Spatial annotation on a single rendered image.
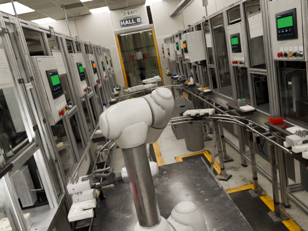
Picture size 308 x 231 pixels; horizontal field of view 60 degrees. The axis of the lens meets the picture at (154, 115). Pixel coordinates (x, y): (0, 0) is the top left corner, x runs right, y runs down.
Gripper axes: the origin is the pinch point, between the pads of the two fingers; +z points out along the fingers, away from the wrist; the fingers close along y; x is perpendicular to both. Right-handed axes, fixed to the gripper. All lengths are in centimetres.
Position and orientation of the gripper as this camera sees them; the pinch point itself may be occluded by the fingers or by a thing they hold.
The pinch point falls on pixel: (88, 182)
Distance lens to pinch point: 163.6
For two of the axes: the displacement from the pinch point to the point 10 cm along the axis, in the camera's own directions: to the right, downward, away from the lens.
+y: -1.7, -9.6, -2.2
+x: 0.8, 2.1, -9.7
